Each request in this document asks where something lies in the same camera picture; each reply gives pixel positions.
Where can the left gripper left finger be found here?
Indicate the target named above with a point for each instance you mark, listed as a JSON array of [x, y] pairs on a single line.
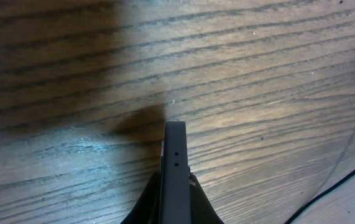
[[146, 209]]

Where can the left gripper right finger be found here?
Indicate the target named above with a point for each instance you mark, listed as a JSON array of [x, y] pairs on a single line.
[[202, 211]]

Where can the blue Galaxy smartphone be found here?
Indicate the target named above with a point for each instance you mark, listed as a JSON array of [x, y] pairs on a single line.
[[174, 205]]

